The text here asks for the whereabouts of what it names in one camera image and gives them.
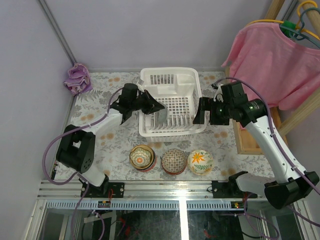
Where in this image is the tan patterned ceramic bowl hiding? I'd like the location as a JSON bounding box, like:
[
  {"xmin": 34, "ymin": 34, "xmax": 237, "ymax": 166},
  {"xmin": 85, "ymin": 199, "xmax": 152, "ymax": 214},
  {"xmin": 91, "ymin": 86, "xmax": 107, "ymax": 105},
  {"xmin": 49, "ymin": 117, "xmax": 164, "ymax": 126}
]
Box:
[{"xmin": 161, "ymin": 148, "xmax": 188, "ymax": 171}]

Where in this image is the aluminium rail frame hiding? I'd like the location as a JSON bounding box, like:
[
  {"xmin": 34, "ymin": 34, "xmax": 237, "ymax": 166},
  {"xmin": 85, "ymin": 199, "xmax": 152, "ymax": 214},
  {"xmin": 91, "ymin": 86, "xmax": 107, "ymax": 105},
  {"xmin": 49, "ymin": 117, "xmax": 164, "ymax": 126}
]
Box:
[{"xmin": 23, "ymin": 180, "xmax": 320, "ymax": 240}]

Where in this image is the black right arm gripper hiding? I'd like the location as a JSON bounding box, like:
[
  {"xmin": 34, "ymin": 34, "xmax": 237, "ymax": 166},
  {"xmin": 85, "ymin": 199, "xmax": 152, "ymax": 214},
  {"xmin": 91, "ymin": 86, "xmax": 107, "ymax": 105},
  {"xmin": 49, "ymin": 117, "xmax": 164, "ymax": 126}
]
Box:
[{"xmin": 192, "ymin": 96, "xmax": 234, "ymax": 126}]

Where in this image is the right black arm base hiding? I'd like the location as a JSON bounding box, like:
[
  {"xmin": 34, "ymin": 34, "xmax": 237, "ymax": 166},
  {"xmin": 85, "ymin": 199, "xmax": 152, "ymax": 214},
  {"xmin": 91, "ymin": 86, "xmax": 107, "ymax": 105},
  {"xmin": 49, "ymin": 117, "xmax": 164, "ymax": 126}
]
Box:
[{"xmin": 210, "ymin": 171, "xmax": 249, "ymax": 199}]

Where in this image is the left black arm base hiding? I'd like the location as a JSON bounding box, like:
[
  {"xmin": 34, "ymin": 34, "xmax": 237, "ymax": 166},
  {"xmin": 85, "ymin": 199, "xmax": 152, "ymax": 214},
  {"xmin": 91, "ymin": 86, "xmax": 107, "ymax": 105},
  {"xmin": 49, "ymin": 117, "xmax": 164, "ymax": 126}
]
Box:
[{"xmin": 79, "ymin": 175, "xmax": 125, "ymax": 199}]

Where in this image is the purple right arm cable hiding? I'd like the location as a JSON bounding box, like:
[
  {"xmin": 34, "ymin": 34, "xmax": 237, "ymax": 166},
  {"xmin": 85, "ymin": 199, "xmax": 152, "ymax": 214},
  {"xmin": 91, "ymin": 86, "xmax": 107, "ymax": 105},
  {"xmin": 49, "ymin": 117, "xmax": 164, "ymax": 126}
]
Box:
[{"xmin": 212, "ymin": 76, "xmax": 320, "ymax": 238}]

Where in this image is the crumpled purple cloth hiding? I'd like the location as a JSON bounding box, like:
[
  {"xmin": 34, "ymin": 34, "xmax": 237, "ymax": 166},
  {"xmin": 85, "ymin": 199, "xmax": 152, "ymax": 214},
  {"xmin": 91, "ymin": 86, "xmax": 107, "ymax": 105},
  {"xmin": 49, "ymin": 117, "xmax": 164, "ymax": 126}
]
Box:
[{"xmin": 63, "ymin": 63, "xmax": 93, "ymax": 96}]

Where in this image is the green clothes hanger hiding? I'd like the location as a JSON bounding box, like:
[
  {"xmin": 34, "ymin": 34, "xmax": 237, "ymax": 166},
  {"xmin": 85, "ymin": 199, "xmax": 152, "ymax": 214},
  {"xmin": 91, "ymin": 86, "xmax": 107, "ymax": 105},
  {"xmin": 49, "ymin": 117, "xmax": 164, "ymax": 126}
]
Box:
[{"xmin": 279, "ymin": 7, "xmax": 320, "ymax": 49}]

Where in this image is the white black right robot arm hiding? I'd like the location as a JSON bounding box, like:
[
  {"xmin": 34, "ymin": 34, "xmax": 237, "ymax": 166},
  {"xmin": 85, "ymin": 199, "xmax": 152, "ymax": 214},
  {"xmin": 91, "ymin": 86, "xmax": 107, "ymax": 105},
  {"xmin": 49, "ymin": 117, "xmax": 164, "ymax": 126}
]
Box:
[{"xmin": 193, "ymin": 81, "xmax": 320, "ymax": 210}]

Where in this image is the floral table mat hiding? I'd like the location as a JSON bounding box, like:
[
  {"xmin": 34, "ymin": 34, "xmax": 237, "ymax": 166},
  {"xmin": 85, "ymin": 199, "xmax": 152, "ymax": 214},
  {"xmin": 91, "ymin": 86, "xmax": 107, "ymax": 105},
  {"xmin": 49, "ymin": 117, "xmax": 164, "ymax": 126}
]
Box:
[{"xmin": 53, "ymin": 71, "xmax": 278, "ymax": 181}]

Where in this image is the pink t-shirt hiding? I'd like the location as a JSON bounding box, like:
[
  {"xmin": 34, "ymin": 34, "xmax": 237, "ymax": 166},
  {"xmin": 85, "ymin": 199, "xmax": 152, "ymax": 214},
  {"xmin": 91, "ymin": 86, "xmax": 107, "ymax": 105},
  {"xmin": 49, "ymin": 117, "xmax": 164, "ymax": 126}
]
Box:
[{"xmin": 222, "ymin": 22, "xmax": 320, "ymax": 111}]

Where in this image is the red patterned ceramic bowl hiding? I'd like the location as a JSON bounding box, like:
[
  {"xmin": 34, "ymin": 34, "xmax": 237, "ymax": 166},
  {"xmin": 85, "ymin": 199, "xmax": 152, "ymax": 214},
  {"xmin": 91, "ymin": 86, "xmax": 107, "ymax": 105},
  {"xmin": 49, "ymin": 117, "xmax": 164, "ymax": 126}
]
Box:
[{"xmin": 161, "ymin": 164, "xmax": 187, "ymax": 176}]

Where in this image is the white plastic dish rack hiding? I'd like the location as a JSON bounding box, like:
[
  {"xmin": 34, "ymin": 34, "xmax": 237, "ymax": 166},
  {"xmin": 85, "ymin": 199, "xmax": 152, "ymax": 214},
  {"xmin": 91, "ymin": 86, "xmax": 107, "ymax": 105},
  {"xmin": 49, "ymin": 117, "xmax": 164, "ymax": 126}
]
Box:
[{"xmin": 138, "ymin": 67, "xmax": 207, "ymax": 143}]

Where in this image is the tan bowl under scalloped bowl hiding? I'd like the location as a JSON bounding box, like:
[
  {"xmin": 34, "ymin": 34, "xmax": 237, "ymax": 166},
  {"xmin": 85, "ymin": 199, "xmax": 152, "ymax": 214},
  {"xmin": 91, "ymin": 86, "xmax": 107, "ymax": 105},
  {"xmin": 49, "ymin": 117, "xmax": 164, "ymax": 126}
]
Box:
[{"xmin": 129, "ymin": 144, "xmax": 157, "ymax": 172}]

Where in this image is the scalloped green orange bowl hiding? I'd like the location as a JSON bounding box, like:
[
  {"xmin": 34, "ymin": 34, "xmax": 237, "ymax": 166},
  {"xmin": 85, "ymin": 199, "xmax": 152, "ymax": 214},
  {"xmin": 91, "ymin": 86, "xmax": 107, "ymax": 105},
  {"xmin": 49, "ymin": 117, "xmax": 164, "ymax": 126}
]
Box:
[{"xmin": 129, "ymin": 145, "xmax": 153, "ymax": 170}]

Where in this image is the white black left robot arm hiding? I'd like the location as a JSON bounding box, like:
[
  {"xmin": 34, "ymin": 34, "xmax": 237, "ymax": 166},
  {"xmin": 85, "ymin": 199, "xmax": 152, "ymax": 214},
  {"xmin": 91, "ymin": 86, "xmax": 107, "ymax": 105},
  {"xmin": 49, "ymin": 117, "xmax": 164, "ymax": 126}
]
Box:
[{"xmin": 56, "ymin": 83, "xmax": 206, "ymax": 198}]

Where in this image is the yellow flower ceramic bowl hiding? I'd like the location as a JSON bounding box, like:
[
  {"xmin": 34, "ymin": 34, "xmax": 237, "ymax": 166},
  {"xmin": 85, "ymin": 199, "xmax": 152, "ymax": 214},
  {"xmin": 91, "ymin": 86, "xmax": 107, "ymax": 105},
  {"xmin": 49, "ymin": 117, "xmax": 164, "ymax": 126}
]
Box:
[{"xmin": 187, "ymin": 149, "xmax": 214, "ymax": 176}]

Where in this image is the wooden clothes rack frame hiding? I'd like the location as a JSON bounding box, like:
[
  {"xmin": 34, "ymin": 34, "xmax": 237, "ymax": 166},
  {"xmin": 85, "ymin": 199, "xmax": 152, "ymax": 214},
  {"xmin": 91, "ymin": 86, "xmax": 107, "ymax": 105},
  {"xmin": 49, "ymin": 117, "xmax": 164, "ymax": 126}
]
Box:
[{"xmin": 224, "ymin": 0, "xmax": 320, "ymax": 156}]

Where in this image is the yellow clothes hanger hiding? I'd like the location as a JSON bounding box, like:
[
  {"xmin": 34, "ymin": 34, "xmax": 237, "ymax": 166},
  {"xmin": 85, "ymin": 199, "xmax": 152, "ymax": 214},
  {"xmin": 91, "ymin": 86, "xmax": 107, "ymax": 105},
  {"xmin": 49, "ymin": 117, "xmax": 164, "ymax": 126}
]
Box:
[{"xmin": 246, "ymin": 0, "xmax": 320, "ymax": 41}]

